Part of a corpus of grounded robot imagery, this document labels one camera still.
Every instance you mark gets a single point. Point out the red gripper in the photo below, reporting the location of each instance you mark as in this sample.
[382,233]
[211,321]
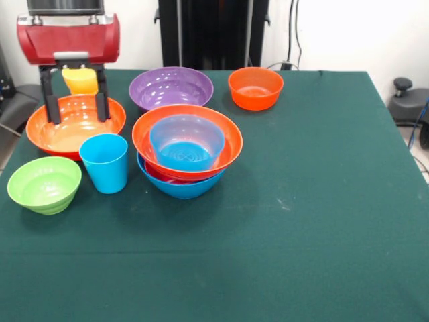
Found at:
[67,38]

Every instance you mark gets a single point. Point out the large orange bowl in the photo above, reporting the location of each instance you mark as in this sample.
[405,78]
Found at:
[80,131]
[231,144]

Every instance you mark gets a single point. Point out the pink bowl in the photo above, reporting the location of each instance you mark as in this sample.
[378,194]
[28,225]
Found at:
[167,179]

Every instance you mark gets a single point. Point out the small blue bowl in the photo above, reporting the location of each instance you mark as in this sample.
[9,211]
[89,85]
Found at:
[187,147]

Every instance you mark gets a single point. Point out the orange cup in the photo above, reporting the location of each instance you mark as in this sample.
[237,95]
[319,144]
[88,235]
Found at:
[83,92]

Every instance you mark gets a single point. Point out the yellow cup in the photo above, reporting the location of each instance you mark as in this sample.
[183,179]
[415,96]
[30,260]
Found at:
[80,80]

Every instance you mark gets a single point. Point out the blue cup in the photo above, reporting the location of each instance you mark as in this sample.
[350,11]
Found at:
[105,167]

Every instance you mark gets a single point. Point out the green bowl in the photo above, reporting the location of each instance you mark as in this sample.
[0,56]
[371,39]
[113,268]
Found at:
[43,188]

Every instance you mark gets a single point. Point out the purple bowl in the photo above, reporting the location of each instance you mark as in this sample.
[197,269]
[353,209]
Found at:
[171,87]

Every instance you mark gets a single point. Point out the large blue bowl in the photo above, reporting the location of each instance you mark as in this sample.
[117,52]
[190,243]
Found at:
[184,191]

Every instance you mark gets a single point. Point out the small orange bowl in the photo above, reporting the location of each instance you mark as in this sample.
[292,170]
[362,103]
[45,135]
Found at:
[253,94]

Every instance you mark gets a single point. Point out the dark green tablecloth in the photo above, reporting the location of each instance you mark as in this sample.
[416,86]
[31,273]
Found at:
[214,268]

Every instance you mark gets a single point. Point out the grey pedestal foot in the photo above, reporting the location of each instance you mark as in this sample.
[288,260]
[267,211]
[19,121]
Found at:
[20,104]
[407,104]

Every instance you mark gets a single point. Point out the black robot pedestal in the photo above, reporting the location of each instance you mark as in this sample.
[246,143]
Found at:
[211,33]

